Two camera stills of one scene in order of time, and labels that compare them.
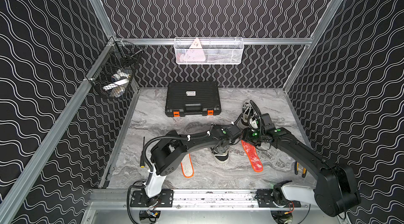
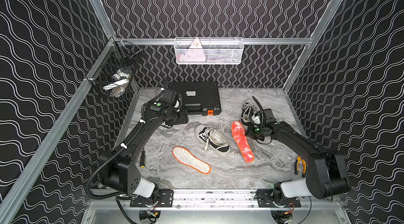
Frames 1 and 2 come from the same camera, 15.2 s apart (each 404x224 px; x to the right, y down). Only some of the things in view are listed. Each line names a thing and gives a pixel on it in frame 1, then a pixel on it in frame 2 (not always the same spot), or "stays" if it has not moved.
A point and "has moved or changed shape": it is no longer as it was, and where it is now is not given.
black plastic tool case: [193, 98] stays
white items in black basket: [117, 89] stays
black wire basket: [113, 75] stays
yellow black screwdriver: [142, 158] stays
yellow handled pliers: [296, 167] stays
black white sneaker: [248, 109] stays
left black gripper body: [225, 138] to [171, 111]
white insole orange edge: [187, 166] to [186, 157]
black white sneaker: [221, 158] has moved or changed shape
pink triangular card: [195, 55] stays
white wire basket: [216, 51] stays
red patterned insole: [255, 160] has moved or changed shape
